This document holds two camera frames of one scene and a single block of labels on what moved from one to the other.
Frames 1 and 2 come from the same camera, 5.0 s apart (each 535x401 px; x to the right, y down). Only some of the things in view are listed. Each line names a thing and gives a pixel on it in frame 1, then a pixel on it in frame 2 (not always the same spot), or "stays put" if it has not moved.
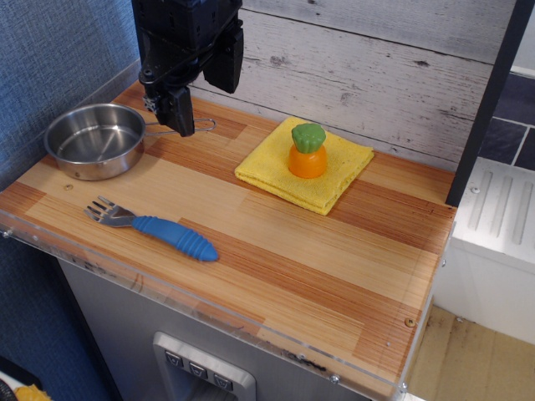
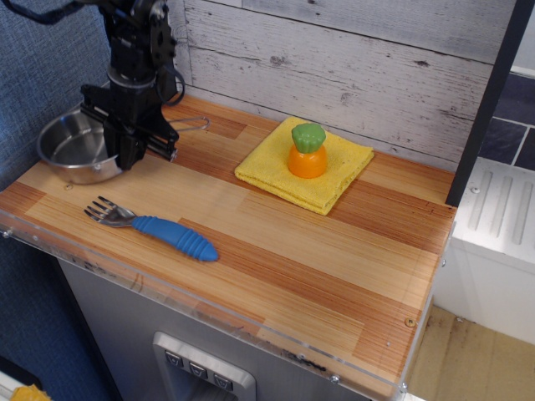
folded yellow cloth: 268,166 stays put
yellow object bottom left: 31,393 stays put
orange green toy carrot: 308,158 stays put
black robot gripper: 174,36 to 132,103
